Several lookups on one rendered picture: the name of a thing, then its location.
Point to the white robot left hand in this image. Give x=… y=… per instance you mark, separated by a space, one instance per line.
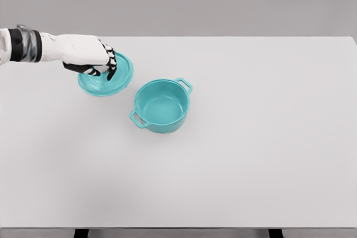
x=83 y=49

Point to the teal pot lid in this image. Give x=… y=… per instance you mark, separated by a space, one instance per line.
x=117 y=82

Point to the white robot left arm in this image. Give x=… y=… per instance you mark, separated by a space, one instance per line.
x=30 y=47

